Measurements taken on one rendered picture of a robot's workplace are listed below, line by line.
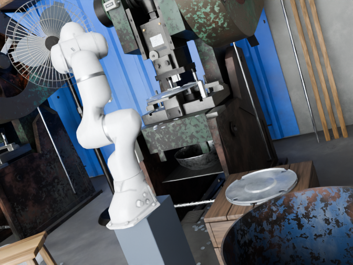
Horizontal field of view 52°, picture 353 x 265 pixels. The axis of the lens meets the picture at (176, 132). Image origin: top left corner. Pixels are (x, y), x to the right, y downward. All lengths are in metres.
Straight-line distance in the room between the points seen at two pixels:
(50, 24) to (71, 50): 1.17
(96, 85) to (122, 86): 2.30
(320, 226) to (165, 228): 0.58
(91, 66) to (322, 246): 0.95
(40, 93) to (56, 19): 0.75
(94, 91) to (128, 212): 0.45
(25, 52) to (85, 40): 1.20
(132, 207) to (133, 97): 2.31
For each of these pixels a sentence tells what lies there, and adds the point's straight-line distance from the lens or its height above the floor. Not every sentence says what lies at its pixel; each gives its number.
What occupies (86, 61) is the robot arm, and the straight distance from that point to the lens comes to 1.33.
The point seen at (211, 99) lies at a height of 0.69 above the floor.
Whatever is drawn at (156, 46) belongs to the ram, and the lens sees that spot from 2.00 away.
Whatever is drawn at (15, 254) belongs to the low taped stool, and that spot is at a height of 0.33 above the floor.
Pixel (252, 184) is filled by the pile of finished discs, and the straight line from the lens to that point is 1.51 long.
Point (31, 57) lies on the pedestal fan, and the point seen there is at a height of 1.26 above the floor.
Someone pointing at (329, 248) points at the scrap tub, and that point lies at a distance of 1.17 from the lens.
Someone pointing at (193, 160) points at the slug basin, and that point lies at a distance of 2.00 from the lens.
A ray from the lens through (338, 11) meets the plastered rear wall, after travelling 3.01.
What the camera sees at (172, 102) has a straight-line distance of 1.91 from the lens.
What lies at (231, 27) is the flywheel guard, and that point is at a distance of 1.70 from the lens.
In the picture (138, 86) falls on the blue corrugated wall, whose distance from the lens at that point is 3.52.
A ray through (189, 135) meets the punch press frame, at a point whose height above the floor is 0.55.
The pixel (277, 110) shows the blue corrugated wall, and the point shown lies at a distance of 3.13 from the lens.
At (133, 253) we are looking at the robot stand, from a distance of 1.47.
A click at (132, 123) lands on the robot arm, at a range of 1.29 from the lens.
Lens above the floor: 0.94
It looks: 11 degrees down
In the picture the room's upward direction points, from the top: 20 degrees counter-clockwise
